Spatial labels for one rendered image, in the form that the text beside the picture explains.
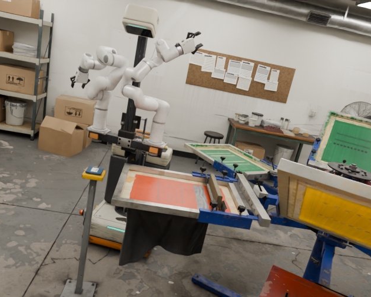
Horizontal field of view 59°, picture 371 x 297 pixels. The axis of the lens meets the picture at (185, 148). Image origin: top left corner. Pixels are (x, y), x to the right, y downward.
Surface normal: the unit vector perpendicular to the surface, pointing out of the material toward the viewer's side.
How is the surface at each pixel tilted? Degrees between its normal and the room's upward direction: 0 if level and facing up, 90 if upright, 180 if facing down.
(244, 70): 88
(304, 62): 90
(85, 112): 90
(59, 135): 90
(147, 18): 63
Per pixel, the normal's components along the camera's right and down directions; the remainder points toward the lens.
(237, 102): 0.05, 0.29
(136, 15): -0.04, -0.20
